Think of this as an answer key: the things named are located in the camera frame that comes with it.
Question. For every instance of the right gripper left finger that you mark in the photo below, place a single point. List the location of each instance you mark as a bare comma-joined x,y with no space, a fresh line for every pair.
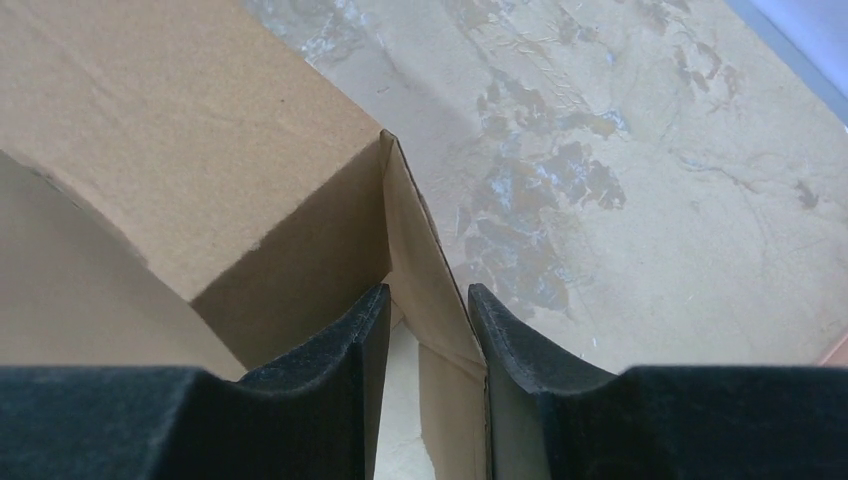
312,413

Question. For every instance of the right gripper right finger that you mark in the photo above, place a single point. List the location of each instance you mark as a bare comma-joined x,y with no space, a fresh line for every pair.
553,415

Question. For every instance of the brown cardboard box sheet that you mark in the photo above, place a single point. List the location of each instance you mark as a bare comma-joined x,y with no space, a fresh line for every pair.
243,180

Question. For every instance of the orange plastic file organizer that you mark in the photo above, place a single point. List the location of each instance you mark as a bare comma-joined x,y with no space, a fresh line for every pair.
836,354

